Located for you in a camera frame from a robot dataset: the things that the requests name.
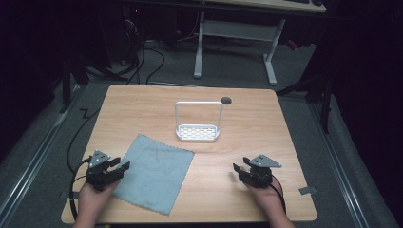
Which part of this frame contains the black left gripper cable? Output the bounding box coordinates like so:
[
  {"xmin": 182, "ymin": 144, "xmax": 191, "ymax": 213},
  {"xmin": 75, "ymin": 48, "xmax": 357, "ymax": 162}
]
[{"xmin": 66, "ymin": 107, "xmax": 102, "ymax": 221}]

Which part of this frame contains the person's left hand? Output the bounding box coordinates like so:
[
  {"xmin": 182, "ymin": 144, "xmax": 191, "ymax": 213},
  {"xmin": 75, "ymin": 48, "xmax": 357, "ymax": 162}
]
[{"xmin": 77, "ymin": 180, "xmax": 122, "ymax": 219}]

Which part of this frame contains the white rack with handle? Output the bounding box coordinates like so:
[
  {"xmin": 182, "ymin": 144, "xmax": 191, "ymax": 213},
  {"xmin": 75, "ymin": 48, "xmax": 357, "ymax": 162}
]
[{"xmin": 174, "ymin": 101, "xmax": 224, "ymax": 143}]

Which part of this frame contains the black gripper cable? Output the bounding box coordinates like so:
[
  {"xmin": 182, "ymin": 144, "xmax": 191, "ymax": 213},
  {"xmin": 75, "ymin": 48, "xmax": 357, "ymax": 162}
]
[
  {"xmin": 66, "ymin": 107, "xmax": 102, "ymax": 221},
  {"xmin": 269, "ymin": 174, "xmax": 288, "ymax": 215}
]

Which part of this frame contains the black stand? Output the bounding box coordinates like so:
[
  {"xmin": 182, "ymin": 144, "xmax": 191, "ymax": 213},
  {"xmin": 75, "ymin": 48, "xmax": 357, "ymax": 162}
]
[
  {"xmin": 59, "ymin": 53, "xmax": 90, "ymax": 114},
  {"xmin": 276, "ymin": 70, "xmax": 334, "ymax": 135}
]

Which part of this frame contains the metal floor rail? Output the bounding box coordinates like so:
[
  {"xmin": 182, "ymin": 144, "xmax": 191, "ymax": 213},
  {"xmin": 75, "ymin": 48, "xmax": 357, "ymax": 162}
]
[
  {"xmin": 0, "ymin": 85, "xmax": 82, "ymax": 222},
  {"xmin": 308, "ymin": 103, "xmax": 370, "ymax": 228}
]

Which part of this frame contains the person's right hand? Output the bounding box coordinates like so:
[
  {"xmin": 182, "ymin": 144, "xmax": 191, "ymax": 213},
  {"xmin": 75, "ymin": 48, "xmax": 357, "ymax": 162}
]
[{"xmin": 245, "ymin": 182, "xmax": 286, "ymax": 219}]

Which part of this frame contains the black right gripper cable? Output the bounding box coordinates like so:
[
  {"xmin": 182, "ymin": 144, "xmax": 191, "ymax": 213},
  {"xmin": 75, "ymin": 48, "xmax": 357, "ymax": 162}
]
[{"xmin": 269, "ymin": 174, "xmax": 288, "ymax": 215}]

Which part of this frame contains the bundle of black floor cables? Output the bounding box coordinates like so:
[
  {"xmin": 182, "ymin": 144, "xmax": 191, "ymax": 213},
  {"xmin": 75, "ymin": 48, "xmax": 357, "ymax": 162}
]
[{"xmin": 85, "ymin": 12, "xmax": 166, "ymax": 86}]

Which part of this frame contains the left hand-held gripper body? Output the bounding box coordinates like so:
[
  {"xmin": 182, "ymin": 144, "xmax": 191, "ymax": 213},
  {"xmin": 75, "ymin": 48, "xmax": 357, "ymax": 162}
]
[{"xmin": 85, "ymin": 149, "xmax": 125, "ymax": 192}]

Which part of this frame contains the grey cleaning cloth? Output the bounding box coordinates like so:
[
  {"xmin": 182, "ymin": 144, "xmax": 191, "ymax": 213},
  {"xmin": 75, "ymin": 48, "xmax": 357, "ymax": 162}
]
[{"xmin": 112, "ymin": 134, "xmax": 195, "ymax": 217}]

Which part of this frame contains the grey tape piece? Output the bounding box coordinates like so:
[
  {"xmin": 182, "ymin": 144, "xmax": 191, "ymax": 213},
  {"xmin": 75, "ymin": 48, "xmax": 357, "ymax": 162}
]
[{"xmin": 298, "ymin": 185, "xmax": 317, "ymax": 196}]

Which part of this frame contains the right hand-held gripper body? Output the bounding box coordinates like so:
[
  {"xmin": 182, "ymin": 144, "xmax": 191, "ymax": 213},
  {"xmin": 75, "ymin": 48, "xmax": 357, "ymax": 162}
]
[{"xmin": 239, "ymin": 154, "xmax": 282, "ymax": 189}]

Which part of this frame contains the white-legged desk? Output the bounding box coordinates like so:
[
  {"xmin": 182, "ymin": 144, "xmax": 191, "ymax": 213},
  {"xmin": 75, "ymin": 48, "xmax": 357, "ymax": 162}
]
[{"xmin": 132, "ymin": 0, "xmax": 328, "ymax": 86}]

